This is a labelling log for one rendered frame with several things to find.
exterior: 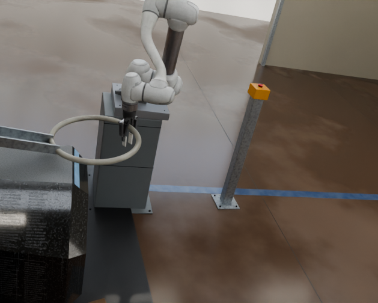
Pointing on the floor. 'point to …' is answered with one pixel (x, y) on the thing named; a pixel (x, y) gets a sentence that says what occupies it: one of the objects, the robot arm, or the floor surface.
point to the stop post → (241, 146)
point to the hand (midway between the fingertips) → (127, 139)
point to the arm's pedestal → (120, 193)
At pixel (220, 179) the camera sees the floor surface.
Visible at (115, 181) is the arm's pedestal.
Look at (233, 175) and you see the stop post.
